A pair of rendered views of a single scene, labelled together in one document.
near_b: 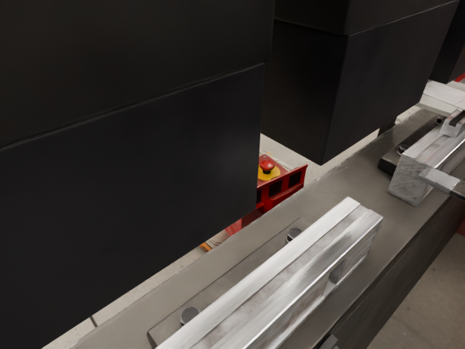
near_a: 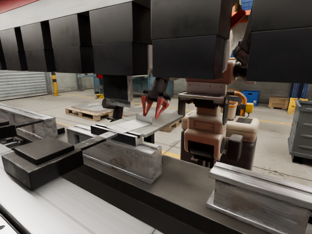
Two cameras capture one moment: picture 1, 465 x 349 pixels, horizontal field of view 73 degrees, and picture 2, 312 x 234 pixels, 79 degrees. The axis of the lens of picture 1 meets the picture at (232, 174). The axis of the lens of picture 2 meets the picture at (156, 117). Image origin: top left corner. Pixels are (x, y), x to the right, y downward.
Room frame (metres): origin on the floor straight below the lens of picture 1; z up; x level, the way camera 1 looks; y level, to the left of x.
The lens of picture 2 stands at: (0.58, -1.10, 1.20)
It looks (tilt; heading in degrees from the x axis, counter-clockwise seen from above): 16 degrees down; 75
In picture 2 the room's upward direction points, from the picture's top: straight up
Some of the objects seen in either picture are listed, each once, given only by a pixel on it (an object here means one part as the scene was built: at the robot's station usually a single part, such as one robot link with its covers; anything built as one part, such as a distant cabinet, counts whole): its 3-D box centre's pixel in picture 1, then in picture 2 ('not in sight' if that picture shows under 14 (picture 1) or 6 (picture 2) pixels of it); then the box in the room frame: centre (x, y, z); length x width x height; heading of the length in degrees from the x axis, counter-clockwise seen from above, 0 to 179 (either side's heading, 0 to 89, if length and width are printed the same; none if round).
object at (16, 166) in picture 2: not in sight; (74, 145); (0.50, -0.62, 1.01); 0.26 x 0.12 x 0.05; 41
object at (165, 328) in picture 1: (248, 281); (43, 126); (0.26, -0.02, 0.89); 0.30 x 0.05 x 0.03; 131
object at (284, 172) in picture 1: (254, 189); not in sight; (0.63, -0.06, 0.75); 0.20 x 0.16 x 0.18; 124
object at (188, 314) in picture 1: (190, 318); not in sight; (0.20, 0.05, 0.91); 0.03 x 0.03 x 0.02
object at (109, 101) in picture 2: not in sight; (117, 90); (0.62, -0.52, 1.13); 0.10 x 0.02 x 0.10; 131
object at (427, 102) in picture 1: (406, 84); (146, 120); (0.73, -0.42, 1.00); 0.26 x 0.18 x 0.01; 41
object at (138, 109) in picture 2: not in sight; (151, 113); (1.51, 2.67, 0.20); 1.01 x 0.63 x 0.12; 136
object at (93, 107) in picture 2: not in sight; (94, 107); (0.32, 3.74, 0.17); 0.99 x 0.63 x 0.05; 130
